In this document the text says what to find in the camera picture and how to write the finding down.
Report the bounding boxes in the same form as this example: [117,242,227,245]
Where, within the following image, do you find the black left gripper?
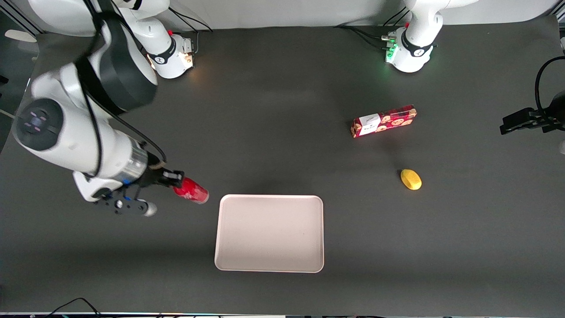
[499,91,565,136]

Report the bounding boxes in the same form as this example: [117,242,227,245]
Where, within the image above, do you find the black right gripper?
[132,153,185,189]

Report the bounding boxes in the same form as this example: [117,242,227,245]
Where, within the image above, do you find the red coke bottle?
[173,177,210,205]

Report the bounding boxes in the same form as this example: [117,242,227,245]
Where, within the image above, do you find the white rectangular tray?
[214,194,325,273]

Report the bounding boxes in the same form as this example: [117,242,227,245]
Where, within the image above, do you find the yellow lemon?
[400,168,422,191]

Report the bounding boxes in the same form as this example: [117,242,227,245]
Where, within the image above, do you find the red cookie box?
[350,104,418,139]

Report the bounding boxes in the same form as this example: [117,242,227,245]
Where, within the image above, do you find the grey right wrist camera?
[94,198,158,217]

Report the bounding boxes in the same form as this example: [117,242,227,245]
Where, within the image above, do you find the black left wrist cable loop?
[535,56,565,112]

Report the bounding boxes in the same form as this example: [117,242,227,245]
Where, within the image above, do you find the black right arm wrist cable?
[75,0,167,177]

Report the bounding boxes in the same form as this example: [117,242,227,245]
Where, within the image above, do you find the black cable at table edge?
[44,297,103,317]

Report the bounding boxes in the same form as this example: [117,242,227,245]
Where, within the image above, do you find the black right arm base cables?
[168,7,215,56]

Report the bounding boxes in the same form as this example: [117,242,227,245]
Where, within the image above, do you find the black arm base cables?
[335,6,409,50]
[168,7,215,56]

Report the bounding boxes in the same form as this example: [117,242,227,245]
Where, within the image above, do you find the black left arm base cables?
[335,6,409,50]

